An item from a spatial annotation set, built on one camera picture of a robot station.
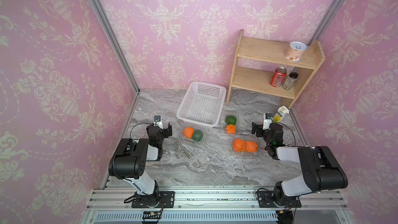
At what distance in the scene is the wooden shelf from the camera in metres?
0.76

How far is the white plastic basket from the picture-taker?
3.44 ft

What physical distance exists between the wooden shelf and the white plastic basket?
0.10 meters
